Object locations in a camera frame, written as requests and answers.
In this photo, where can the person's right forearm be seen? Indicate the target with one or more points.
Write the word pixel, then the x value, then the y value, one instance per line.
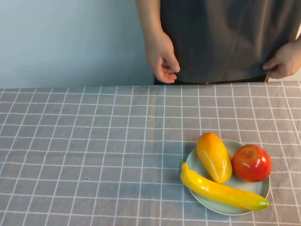
pixel 149 16

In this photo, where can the person's left hand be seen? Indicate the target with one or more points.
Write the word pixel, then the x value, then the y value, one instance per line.
pixel 287 60

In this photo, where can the grey checked tablecloth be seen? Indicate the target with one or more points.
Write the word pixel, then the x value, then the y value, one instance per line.
pixel 94 141

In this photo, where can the black trousers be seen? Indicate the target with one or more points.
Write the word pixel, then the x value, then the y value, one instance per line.
pixel 188 82

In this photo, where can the person's right hand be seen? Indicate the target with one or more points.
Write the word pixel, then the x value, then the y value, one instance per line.
pixel 162 54

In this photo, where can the red toy apple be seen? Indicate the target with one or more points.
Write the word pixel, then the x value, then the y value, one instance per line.
pixel 251 164

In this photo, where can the pale green plate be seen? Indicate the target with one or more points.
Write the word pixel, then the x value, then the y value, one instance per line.
pixel 254 189

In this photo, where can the orange toy mango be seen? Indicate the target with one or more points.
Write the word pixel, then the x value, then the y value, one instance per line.
pixel 214 157

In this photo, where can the yellow toy banana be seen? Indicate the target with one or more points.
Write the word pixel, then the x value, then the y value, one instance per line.
pixel 216 189

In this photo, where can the dark grey shirt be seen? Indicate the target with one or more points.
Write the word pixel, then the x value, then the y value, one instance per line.
pixel 218 37

